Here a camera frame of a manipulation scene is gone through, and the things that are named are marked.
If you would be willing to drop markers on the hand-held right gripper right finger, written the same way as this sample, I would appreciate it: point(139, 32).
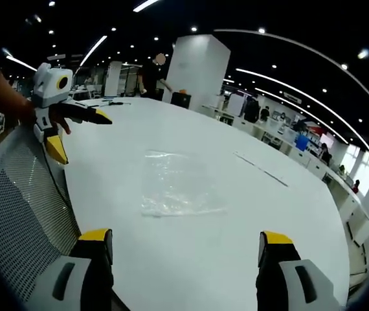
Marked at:
point(296, 285)

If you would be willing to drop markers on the blue storage box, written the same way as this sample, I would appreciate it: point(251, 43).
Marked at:
point(302, 142)

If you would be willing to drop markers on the transparent food packaging bag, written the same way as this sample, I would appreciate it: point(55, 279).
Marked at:
point(178, 184)

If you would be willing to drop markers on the grey mesh office chair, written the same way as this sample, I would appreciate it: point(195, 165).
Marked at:
point(19, 207)

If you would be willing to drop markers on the small tools on table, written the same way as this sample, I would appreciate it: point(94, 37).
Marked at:
point(115, 102)

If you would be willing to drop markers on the person's left hand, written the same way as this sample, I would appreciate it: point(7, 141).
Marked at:
point(62, 124)

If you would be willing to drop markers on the white square pillar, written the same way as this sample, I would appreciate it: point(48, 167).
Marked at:
point(197, 74)

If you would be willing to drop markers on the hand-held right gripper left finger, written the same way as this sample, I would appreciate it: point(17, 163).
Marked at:
point(74, 285)

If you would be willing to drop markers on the row of white office desks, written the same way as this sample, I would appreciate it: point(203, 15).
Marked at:
point(301, 152)

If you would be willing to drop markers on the black box with orange item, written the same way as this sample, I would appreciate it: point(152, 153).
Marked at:
point(180, 98)

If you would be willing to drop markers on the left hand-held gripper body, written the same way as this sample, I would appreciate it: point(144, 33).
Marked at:
point(52, 87)

